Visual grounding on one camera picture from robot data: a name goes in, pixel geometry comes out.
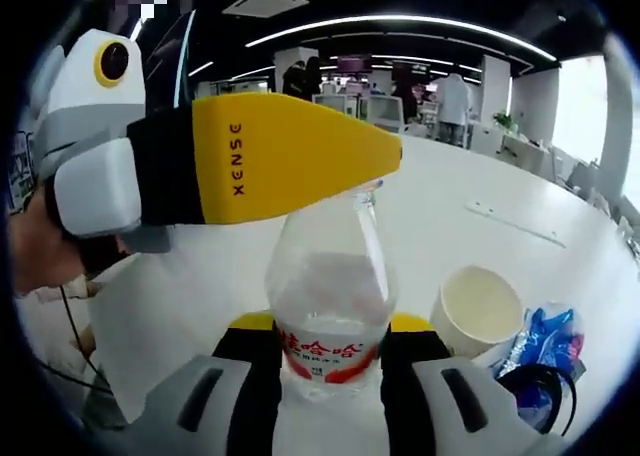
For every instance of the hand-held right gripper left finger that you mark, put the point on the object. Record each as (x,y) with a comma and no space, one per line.
(250,376)

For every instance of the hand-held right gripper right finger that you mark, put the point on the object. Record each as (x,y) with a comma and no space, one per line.
(415,376)

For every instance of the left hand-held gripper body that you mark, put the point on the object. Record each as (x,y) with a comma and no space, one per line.
(85,111)

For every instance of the clear water bottle red label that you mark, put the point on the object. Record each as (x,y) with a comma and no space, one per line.
(330,346)

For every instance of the white paper cup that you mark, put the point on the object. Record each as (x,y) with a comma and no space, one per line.
(475,306)

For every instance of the blue tissue pack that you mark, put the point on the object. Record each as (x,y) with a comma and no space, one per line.
(555,331)

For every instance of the person's left hand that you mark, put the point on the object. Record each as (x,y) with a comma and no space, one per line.
(42,256)

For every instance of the white office chair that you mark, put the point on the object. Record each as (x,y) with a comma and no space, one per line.
(385,111)

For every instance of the purple display screen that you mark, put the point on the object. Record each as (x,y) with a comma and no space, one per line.
(355,63)

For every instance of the ceiling air conditioner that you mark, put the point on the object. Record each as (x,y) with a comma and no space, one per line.
(257,1)

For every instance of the white wristband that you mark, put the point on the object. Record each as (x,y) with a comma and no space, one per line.
(82,287)

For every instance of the long ceiling light strip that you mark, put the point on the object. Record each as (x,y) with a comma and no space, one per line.
(400,23)

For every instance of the person's white clothing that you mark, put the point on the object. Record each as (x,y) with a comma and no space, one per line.
(55,366)

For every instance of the potted green plant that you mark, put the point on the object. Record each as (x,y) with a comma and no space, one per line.
(504,121)

